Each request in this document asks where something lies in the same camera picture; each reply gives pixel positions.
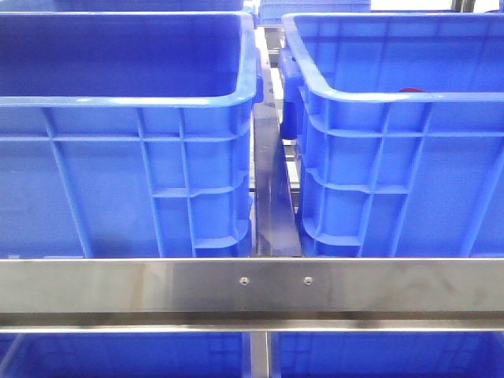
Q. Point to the steel vertical post below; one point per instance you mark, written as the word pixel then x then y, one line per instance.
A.
pixel 260 354

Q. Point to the blue crate rear left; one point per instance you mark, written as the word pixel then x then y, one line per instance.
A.
pixel 155 5

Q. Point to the steel centre divider rail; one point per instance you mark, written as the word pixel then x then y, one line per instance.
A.
pixel 276 232

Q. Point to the blue crate lower right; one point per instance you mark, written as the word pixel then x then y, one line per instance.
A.
pixel 389 354

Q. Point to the blue crate lower left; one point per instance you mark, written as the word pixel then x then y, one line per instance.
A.
pixel 129 355

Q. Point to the large blue crate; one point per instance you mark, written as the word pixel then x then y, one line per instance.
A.
pixel 390 174
pixel 127 135

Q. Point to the red button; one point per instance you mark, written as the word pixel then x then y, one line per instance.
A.
pixel 411 90

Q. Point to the large blue crate left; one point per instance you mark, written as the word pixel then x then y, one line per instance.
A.
pixel 127 135

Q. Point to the steel shelf front rail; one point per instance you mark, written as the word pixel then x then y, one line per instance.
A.
pixel 252 295

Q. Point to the blue crate rear right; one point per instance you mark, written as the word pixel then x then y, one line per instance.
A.
pixel 271 12

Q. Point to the large blue crate right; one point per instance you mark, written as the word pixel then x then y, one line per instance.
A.
pixel 390 174

